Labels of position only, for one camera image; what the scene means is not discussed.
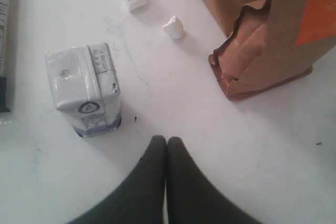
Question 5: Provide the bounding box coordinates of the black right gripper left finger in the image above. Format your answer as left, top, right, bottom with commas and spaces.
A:
71, 135, 166, 223

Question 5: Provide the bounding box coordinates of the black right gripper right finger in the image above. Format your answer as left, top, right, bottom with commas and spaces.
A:
166, 137, 259, 223

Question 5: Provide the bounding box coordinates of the white blue salt packet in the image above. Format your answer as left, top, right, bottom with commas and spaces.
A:
45, 43, 121, 137

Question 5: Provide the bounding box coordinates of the brown orange coffee pouch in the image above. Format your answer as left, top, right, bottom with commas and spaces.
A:
208, 0, 335, 101

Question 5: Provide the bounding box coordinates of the dark noodle package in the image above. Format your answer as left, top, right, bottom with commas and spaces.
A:
1, 0, 11, 113

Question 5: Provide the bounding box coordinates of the white paper scrap near jar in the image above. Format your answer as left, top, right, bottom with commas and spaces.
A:
162, 16, 184, 39

